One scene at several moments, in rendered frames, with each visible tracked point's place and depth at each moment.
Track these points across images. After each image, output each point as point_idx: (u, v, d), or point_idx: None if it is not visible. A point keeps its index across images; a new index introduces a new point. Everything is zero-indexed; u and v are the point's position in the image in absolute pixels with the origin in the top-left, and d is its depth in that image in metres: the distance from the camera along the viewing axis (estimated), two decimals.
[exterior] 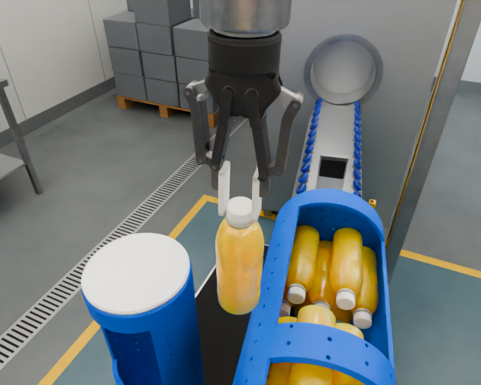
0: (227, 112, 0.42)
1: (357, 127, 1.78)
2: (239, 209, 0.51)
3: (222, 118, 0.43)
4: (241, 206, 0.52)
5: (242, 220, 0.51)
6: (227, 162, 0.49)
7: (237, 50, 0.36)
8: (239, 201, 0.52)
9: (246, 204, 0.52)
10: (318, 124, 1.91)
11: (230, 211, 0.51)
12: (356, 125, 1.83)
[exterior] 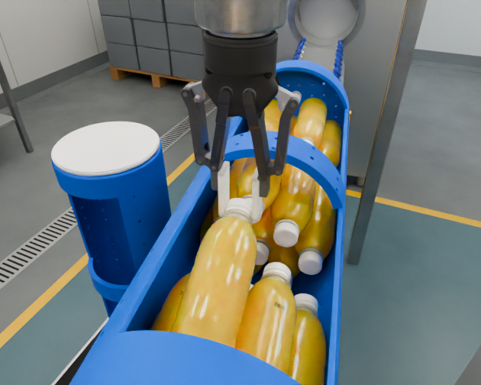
0: (225, 113, 0.42)
1: (338, 57, 1.80)
2: None
3: (220, 119, 0.43)
4: None
5: None
6: (226, 162, 0.49)
7: (234, 50, 0.36)
8: None
9: None
10: (301, 60, 1.93)
11: None
12: None
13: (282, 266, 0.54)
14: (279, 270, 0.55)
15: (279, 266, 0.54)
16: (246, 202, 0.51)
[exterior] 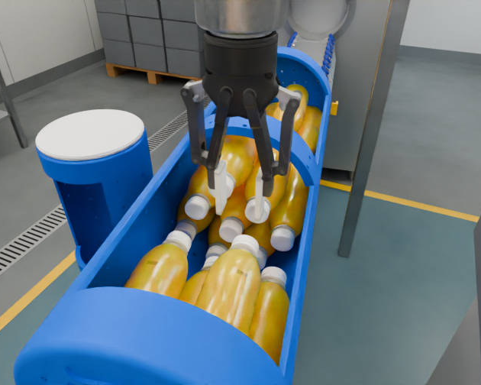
0: (224, 113, 0.42)
1: (328, 50, 1.81)
2: None
3: (219, 119, 0.43)
4: None
5: None
6: (222, 161, 0.49)
7: (234, 51, 0.36)
8: None
9: None
10: None
11: None
12: None
13: (249, 238, 0.55)
14: (246, 242, 0.56)
15: (246, 238, 0.55)
16: None
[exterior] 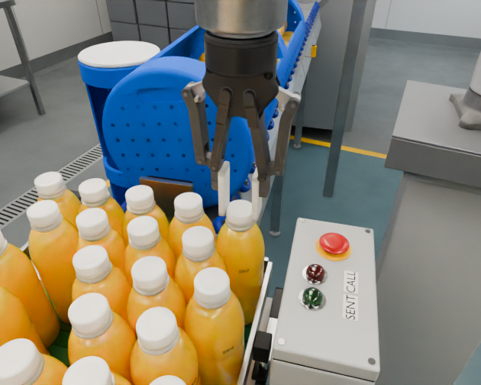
0: (225, 113, 0.42)
1: (312, 12, 2.11)
2: (140, 229, 0.48)
3: (221, 119, 0.43)
4: (143, 226, 0.49)
5: (142, 241, 0.48)
6: (226, 162, 0.49)
7: (234, 51, 0.36)
8: (142, 221, 0.50)
9: (150, 224, 0.49)
10: None
11: (129, 231, 0.48)
12: (312, 13, 2.16)
13: (240, 220, 0.51)
14: (240, 209, 0.52)
15: (237, 221, 0.51)
16: (200, 248, 0.46)
